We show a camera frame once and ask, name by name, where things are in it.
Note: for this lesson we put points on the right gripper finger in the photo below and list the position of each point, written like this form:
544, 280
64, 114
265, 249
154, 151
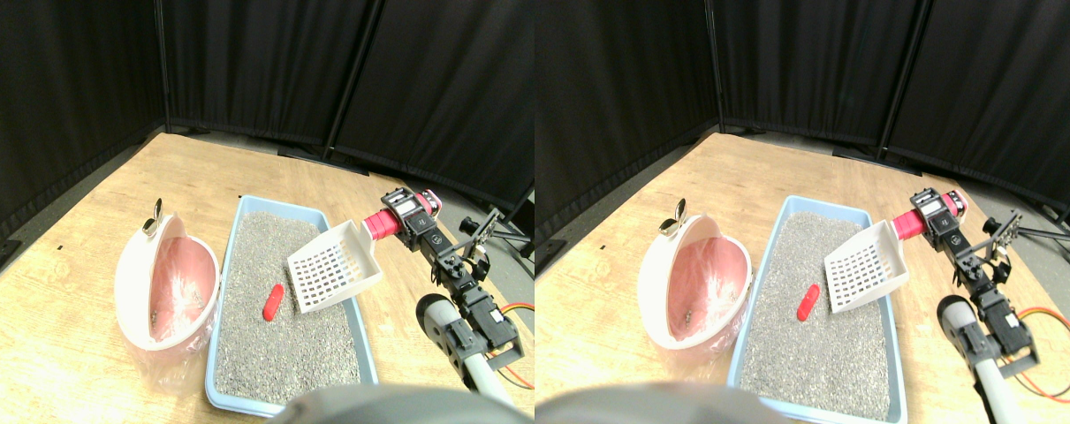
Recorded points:
402, 205
930, 205

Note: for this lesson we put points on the red lump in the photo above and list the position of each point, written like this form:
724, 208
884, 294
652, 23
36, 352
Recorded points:
808, 303
273, 302

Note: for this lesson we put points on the flat black stand foot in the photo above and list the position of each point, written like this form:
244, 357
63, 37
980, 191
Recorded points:
543, 252
897, 165
345, 165

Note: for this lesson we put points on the black curtain stand pole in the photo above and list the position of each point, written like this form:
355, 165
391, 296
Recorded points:
162, 62
353, 79
714, 62
904, 79

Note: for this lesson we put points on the blue litter tray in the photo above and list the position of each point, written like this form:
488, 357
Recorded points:
817, 353
278, 353

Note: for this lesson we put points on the white bin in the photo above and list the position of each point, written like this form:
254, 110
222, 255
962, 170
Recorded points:
132, 283
654, 283

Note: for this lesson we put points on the black bracket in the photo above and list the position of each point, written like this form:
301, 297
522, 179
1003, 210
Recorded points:
1007, 225
486, 225

